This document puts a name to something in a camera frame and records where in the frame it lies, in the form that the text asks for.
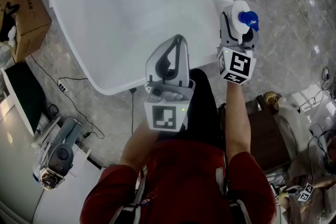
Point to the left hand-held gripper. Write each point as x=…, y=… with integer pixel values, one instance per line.
x=164, y=116

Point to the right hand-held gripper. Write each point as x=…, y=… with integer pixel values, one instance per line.
x=239, y=64

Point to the white spray bottle blue nozzle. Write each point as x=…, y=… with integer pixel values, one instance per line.
x=248, y=18

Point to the white bathtub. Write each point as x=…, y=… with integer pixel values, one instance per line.
x=131, y=8

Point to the person's right forearm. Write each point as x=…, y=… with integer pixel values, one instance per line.
x=237, y=118

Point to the person's left forearm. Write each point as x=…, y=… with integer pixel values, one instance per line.
x=139, y=147

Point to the person's black trousers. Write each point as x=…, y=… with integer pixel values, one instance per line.
x=202, y=112

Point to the gold faucet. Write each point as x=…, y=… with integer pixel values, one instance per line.
x=270, y=98

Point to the white power strip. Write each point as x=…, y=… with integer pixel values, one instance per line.
x=63, y=86

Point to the person's orange shirt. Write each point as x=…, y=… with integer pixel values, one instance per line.
x=183, y=186

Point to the grey handheld device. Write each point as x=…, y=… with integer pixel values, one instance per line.
x=61, y=157

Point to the large open cardboard box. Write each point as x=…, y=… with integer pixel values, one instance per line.
x=29, y=21

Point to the black flat panel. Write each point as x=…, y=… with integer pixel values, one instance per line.
x=25, y=97

